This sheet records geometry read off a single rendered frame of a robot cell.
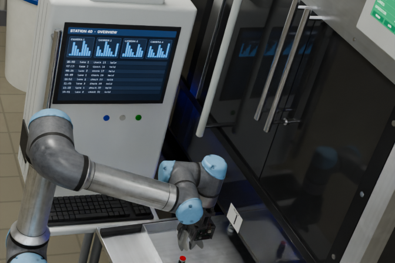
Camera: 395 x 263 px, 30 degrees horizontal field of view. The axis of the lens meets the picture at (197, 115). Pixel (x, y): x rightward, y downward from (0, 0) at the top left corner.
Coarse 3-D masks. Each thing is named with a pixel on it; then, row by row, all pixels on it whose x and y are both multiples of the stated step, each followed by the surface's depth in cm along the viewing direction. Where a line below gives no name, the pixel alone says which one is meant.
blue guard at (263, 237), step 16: (176, 96) 278; (176, 112) 279; (192, 112) 267; (176, 128) 280; (192, 128) 268; (208, 128) 257; (192, 144) 269; (208, 144) 258; (192, 160) 269; (240, 176) 239; (224, 192) 249; (240, 192) 240; (224, 208) 250; (240, 208) 240; (256, 208) 232; (256, 224) 232; (272, 224) 224; (256, 240) 232; (272, 240) 224; (288, 240) 217; (256, 256) 233; (272, 256) 225; (288, 256) 217
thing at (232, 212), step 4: (232, 204) 245; (232, 208) 245; (228, 212) 247; (232, 212) 245; (236, 212) 242; (228, 216) 247; (232, 216) 245; (232, 220) 245; (236, 220) 243; (240, 220) 240; (232, 224) 245; (236, 224) 243; (240, 224) 240; (236, 228) 243
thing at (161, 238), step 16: (144, 224) 247; (160, 224) 250; (176, 224) 253; (224, 224) 261; (160, 240) 247; (176, 240) 249; (208, 240) 252; (224, 240) 254; (240, 240) 256; (160, 256) 241; (176, 256) 242; (192, 256) 244; (208, 256) 246; (224, 256) 248; (240, 256) 250
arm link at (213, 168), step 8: (208, 160) 213; (216, 160) 214; (224, 160) 215; (200, 168) 212; (208, 168) 211; (216, 168) 211; (224, 168) 212; (200, 176) 212; (208, 176) 212; (216, 176) 212; (224, 176) 214; (200, 184) 213; (208, 184) 213; (216, 184) 214; (200, 192) 216; (208, 192) 215; (216, 192) 216
